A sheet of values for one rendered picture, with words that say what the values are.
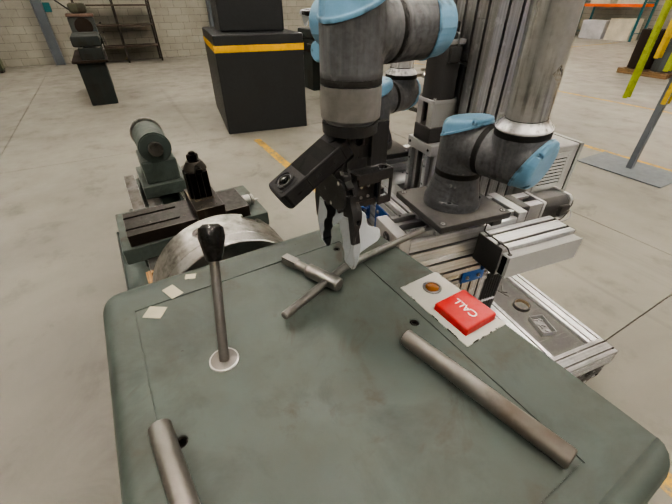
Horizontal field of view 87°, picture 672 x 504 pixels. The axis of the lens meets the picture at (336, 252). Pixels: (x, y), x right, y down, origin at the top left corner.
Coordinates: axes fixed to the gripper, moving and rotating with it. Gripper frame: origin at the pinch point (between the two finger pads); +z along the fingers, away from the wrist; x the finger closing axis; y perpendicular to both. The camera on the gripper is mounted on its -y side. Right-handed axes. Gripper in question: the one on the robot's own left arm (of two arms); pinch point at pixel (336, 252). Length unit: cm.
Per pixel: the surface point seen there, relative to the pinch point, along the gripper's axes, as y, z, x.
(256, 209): 15, 37, 86
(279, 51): 198, 25, 472
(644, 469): 9.5, 4.0, -41.1
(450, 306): 8.8, 2.6, -16.5
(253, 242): -7.3, 7.0, 19.7
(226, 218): -9.5, 5.8, 29.7
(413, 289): 7.7, 3.7, -10.3
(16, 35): -190, 51, 1447
